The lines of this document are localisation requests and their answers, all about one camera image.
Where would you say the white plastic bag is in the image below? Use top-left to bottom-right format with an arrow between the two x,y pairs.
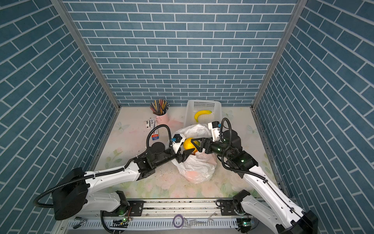
172,124 -> 217,183

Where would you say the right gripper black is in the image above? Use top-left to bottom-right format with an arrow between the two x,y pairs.
192,136 -> 233,160

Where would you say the toothpaste box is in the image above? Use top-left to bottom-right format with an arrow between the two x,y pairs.
148,117 -> 160,141

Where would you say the metal clip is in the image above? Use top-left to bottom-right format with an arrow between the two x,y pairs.
73,217 -> 87,229

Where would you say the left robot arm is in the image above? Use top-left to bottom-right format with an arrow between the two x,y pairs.
33,124 -> 192,220

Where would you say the colored pencils bundle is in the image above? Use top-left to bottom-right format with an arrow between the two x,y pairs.
150,99 -> 169,116

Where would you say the white plastic basket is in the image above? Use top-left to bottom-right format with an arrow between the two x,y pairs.
184,99 -> 222,127

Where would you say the pink pencil cup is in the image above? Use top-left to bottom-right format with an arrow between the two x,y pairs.
156,113 -> 169,125

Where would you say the purple tape roll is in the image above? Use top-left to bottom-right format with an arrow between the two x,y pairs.
172,214 -> 184,229

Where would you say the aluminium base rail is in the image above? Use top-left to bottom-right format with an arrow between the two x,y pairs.
52,199 -> 263,234

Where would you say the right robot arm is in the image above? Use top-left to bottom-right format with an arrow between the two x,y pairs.
191,118 -> 318,234

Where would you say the yellow lemon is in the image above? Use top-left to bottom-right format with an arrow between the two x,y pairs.
183,137 -> 198,155

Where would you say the yellow banana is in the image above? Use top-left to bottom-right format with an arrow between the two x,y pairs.
194,110 -> 212,122

